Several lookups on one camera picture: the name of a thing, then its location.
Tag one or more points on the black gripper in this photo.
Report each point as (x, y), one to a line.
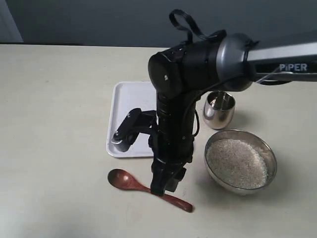
(175, 141)

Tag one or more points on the brown wooden spoon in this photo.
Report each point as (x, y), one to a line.
(123, 180)

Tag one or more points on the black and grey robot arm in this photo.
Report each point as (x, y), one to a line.
(182, 74)

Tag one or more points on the steel bowl of rice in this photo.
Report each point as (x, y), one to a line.
(240, 161)

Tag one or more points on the small steel cup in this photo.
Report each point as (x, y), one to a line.
(218, 110)

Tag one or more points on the white plastic tray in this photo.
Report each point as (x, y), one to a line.
(132, 107)

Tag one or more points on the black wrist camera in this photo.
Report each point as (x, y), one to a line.
(136, 122)

